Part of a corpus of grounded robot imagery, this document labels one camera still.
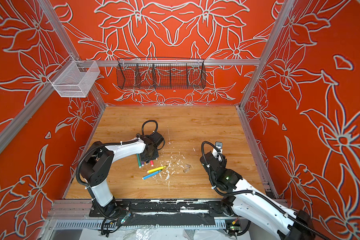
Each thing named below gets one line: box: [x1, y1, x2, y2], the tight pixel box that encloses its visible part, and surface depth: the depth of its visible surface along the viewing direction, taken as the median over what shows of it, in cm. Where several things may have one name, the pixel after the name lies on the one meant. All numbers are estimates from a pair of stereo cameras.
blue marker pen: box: [142, 169, 163, 180], surface depth 85 cm
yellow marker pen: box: [147, 165, 168, 174], surface depth 87 cm
